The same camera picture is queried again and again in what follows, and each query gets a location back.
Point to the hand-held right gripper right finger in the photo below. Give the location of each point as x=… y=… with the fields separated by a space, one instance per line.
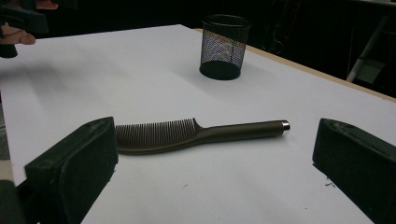
x=358 y=161

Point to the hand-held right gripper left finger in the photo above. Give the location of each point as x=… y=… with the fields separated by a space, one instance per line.
x=77 y=168

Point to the black mesh pen holder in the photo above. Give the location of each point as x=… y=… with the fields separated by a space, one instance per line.
x=219 y=70

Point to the grey metal stand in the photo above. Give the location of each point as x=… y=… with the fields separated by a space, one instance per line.
x=370 y=67

